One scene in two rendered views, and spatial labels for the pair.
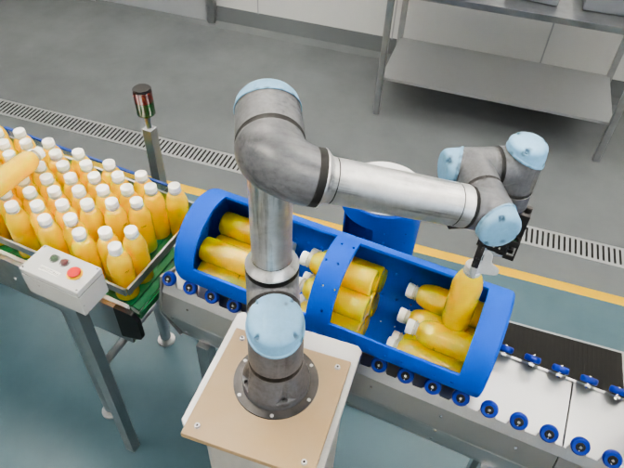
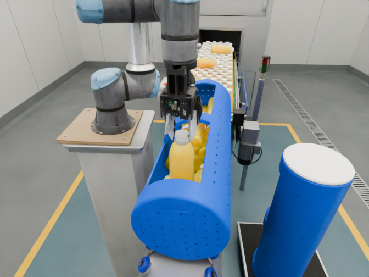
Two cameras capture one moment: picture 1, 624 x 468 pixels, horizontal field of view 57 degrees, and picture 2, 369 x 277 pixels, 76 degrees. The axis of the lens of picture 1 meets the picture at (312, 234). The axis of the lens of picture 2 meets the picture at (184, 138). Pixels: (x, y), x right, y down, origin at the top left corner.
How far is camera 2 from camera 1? 1.34 m
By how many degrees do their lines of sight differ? 58
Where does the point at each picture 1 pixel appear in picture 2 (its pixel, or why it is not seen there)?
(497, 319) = (165, 188)
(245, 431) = (84, 120)
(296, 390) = (99, 121)
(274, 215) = not seen: hidden behind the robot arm
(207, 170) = not seen: hidden behind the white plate
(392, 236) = (287, 187)
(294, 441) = (77, 132)
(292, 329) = (98, 76)
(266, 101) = not seen: outside the picture
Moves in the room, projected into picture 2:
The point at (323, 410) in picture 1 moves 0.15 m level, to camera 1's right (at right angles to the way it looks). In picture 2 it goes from (95, 138) to (91, 161)
